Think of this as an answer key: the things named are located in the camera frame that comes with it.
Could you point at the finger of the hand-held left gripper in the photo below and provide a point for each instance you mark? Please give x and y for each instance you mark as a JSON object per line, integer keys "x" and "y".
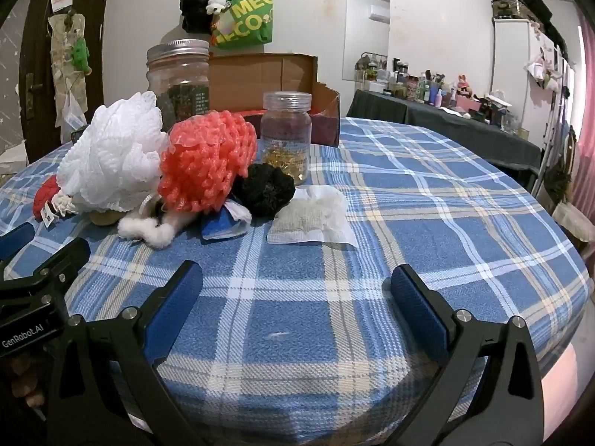
{"x": 65, "y": 255}
{"x": 18, "y": 238}

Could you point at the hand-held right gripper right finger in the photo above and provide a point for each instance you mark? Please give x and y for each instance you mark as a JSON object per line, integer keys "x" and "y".
{"x": 418, "y": 311}

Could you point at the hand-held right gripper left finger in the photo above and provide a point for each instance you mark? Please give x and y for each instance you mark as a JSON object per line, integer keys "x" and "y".
{"x": 179, "y": 299}

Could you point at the cream braided scrunchie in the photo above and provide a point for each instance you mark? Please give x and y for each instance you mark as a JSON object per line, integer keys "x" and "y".
{"x": 65, "y": 204}

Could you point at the white fluffy star scrunchie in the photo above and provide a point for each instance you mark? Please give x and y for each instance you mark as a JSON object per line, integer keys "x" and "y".
{"x": 148, "y": 230}

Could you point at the blue cloth piece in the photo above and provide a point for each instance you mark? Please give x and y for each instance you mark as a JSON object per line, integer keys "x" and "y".
{"x": 221, "y": 227}

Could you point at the white mesh bath pouf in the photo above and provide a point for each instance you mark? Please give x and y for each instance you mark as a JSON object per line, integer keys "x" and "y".
{"x": 111, "y": 153}

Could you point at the black mesh sponge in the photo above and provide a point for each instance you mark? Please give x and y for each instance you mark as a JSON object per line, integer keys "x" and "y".
{"x": 265, "y": 190}

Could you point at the coral mesh bath pouf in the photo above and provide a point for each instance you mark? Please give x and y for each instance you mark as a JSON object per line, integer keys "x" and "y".
{"x": 209, "y": 162}

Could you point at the white sachet packet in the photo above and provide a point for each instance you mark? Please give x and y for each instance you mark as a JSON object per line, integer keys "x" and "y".
{"x": 307, "y": 220}

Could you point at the cardboard box with red inside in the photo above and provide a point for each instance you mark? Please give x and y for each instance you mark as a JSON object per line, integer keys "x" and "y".
{"x": 260, "y": 79}

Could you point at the person's left hand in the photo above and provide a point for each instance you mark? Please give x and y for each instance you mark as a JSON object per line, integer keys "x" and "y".
{"x": 25, "y": 383}

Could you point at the blue plaid tablecloth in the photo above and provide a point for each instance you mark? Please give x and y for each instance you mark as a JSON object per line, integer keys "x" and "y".
{"x": 372, "y": 223}

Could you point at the clear plastic bag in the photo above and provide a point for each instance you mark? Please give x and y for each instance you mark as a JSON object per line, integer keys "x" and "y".
{"x": 74, "y": 118}

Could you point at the table with dark cloth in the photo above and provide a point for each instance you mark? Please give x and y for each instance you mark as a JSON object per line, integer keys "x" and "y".
{"x": 446, "y": 132}

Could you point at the dark brown door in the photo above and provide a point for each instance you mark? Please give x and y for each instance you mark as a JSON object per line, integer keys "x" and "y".
{"x": 39, "y": 55}

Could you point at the cream paper door hanging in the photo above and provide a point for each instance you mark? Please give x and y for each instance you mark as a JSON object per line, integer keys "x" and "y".
{"x": 62, "y": 51}

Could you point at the green plush toy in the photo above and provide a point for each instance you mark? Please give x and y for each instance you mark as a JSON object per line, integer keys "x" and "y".
{"x": 81, "y": 55}

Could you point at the small clear plastic jar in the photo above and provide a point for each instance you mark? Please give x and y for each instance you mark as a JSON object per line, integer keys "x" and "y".
{"x": 286, "y": 139}

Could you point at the large jar with metal lid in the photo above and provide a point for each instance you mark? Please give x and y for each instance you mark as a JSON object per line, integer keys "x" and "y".
{"x": 179, "y": 83}

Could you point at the group of cosmetic bottles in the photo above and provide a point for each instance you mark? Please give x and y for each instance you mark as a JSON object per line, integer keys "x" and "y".
{"x": 427, "y": 88}

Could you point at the white refrigerator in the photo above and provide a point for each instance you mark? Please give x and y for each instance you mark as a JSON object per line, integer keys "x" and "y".
{"x": 509, "y": 69}

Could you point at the black hanging bag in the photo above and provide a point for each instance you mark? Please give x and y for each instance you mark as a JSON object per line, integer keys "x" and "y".
{"x": 195, "y": 4}

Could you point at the green tote bag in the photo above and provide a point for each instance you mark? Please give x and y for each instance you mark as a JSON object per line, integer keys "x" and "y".
{"x": 244, "y": 21}

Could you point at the dark suitcase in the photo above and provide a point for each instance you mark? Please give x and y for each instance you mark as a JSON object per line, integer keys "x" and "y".
{"x": 520, "y": 2}

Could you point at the wall mirror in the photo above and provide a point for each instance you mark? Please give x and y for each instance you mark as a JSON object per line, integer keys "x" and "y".
{"x": 365, "y": 42}

